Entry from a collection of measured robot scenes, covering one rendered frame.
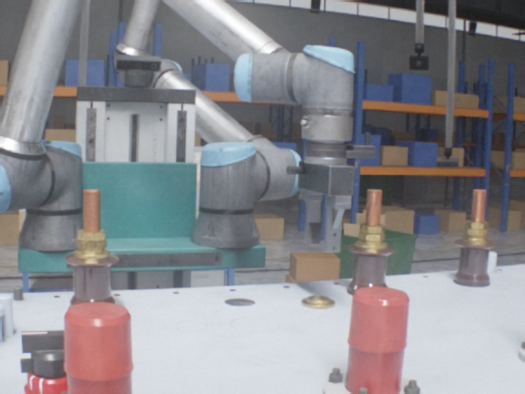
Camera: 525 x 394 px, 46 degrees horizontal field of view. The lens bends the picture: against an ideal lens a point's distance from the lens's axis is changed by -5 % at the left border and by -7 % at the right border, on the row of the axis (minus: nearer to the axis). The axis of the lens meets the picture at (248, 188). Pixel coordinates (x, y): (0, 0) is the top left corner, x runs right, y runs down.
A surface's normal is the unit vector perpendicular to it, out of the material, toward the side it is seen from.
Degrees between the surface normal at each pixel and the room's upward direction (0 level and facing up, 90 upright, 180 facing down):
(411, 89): 90
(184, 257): 90
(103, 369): 89
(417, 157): 90
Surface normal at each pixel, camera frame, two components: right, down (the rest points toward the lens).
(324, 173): -0.94, 0.00
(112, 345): 0.64, 0.08
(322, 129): -0.32, 0.08
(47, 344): 0.34, 0.11
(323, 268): 0.11, 0.10
